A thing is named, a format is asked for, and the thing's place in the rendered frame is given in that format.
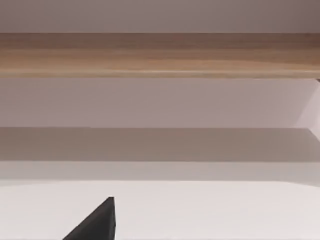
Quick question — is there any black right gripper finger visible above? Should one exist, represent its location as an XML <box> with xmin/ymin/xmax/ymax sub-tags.
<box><xmin>62</xmin><ymin>196</ymin><xmax>117</xmax><ymax>240</ymax></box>

